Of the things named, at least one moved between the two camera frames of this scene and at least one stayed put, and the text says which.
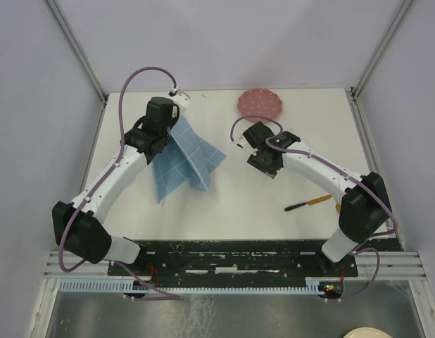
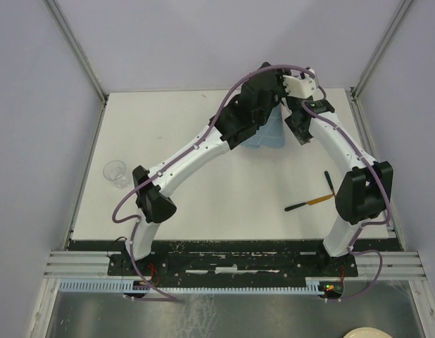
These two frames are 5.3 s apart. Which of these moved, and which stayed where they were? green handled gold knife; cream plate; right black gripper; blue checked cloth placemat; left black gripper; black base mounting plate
Moved: blue checked cloth placemat; right black gripper; left black gripper
Stayed: cream plate; black base mounting plate; green handled gold knife
